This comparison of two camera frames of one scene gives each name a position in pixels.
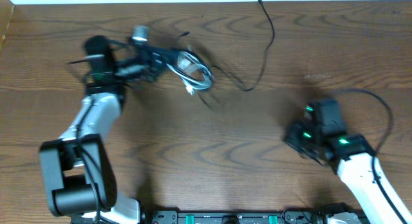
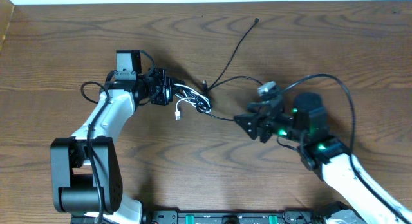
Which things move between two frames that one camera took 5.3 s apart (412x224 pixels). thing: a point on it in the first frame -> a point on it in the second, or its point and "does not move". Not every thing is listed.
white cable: [194, 72] -> [191, 93]
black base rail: [233, 217] does not move
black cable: [194, 73] -> [201, 102]
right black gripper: [298, 141] -> [266, 121]
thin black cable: [263, 7] -> [223, 66]
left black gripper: [158, 58] -> [164, 86]
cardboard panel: [6, 9] does not move
